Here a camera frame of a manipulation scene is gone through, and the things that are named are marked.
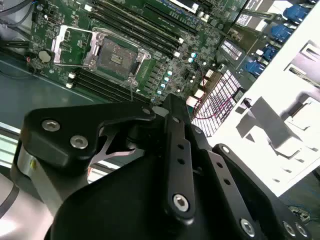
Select wire locking lever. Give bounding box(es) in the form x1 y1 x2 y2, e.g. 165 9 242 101
128 78 135 102

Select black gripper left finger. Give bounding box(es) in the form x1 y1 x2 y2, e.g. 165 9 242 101
19 93 196 222

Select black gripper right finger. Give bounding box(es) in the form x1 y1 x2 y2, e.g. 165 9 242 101
191 124 313 240

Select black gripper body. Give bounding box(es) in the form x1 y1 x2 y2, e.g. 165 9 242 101
43 154 241 240

